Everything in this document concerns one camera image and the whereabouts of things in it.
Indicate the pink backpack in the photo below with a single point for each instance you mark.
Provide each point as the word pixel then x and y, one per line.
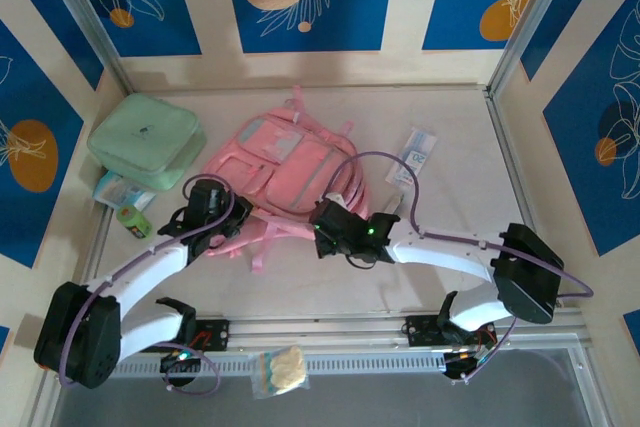
pixel 300 172

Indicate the blue white pen packet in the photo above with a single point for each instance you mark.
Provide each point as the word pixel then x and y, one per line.
pixel 415 157

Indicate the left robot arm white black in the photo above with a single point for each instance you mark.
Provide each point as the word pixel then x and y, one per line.
pixel 145 272

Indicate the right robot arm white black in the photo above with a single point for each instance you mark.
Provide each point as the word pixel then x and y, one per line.
pixel 440 254

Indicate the mint green zip case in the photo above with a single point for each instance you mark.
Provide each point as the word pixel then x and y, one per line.
pixel 145 137

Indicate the light blue tissue packet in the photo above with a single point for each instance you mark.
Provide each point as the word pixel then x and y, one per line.
pixel 117 192

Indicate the clear bag yellow contents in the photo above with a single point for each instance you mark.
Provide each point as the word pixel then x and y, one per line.
pixel 285 367

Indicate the black right controller board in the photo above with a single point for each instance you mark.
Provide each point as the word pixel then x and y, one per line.
pixel 465 364

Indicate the black controller board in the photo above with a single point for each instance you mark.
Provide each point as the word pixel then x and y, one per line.
pixel 175 364
pixel 465 364

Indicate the grey front panel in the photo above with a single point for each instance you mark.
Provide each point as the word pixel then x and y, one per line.
pixel 400 402

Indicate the black left controller board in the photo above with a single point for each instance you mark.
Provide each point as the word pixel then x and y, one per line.
pixel 175 364

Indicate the aluminium front rail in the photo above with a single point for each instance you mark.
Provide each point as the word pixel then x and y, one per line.
pixel 325 329

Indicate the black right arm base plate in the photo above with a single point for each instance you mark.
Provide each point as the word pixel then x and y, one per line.
pixel 420 332

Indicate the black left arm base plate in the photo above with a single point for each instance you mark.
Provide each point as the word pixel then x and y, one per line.
pixel 215 334

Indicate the aluminium frame post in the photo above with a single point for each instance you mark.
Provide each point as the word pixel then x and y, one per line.
pixel 86 17
pixel 532 17

